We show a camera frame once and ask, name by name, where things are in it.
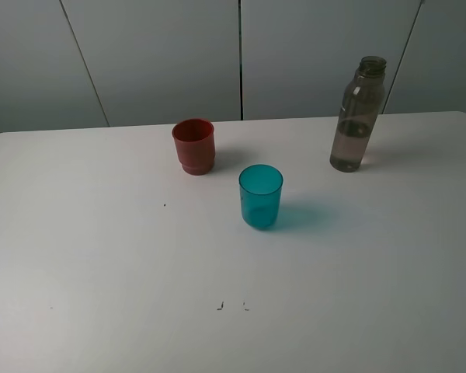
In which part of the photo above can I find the teal translucent plastic cup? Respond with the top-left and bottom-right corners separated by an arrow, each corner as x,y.
238,164 -> 283,229

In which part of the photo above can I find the smoky grey water bottle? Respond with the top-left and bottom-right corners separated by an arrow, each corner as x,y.
329,56 -> 387,173

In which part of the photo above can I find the red plastic cup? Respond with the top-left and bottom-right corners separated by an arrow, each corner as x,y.
172,118 -> 215,176

